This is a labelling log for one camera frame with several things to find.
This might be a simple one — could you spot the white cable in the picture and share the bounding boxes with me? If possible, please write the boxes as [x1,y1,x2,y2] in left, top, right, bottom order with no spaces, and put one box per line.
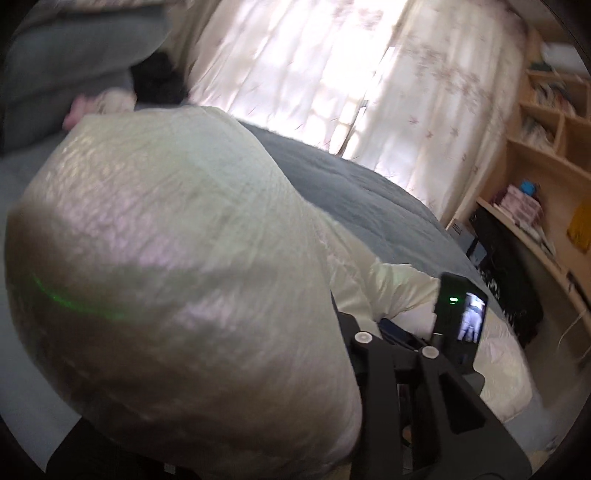
[555,308,591,351]

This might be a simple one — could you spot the white floral curtain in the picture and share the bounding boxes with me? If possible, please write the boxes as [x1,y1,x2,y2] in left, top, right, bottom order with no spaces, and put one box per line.
[166,1,527,223]

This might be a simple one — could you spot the pink box stack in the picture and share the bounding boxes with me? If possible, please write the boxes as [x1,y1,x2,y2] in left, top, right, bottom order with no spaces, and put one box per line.
[498,185,543,227]

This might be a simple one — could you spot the grey-blue pillow stack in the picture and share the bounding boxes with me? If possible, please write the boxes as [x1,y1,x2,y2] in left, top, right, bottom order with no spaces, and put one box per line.
[0,0,172,158]

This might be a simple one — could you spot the black garment by window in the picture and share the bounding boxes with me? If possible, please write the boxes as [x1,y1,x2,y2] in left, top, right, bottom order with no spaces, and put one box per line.
[131,50,188,105]

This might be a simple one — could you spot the blue-grey bed blanket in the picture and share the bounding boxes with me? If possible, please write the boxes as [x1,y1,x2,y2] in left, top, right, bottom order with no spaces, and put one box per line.
[0,120,546,471]

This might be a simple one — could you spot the wooden bookshelf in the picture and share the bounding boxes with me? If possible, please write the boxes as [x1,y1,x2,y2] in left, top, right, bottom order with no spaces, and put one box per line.
[456,28,590,326]

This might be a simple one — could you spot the white puffer jacket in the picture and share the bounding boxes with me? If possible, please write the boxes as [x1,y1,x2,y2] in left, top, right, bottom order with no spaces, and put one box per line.
[4,107,531,479]

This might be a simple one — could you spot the pink white cat plush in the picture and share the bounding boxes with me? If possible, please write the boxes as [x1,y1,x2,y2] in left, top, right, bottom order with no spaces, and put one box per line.
[62,88,136,131]

